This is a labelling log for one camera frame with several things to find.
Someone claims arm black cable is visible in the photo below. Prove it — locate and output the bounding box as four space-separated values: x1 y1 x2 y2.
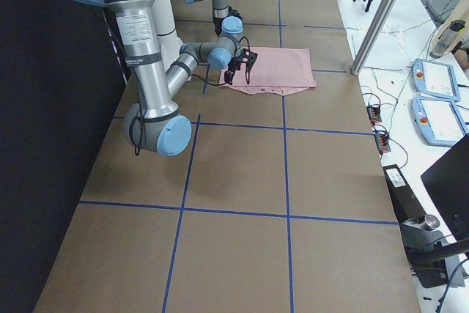
131 35 254 157

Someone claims pink Snoopy t-shirt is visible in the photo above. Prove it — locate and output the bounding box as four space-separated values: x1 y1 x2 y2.
223 47 317 96

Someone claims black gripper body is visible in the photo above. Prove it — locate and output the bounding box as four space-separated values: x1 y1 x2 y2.
213 6 243 34
228 48 258 71

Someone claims black electronics box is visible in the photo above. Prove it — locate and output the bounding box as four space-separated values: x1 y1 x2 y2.
383 164 459 288

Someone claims aluminium frame post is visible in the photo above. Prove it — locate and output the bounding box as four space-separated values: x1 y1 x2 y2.
350 0 396 76

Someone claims teach pendant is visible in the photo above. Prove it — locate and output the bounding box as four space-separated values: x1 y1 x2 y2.
412 59 460 102
411 96 468 147

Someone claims black monitor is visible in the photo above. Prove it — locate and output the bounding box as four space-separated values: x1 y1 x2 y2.
421 136 469 240

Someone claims clear water bottle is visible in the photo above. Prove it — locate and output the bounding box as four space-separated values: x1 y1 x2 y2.
429 20 465 59

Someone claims lower teach pendant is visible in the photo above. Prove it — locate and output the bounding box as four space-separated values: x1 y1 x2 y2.
411 96 468 147

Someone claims upper teach pendant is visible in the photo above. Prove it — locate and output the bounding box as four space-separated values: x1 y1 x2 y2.
412 59 460 102

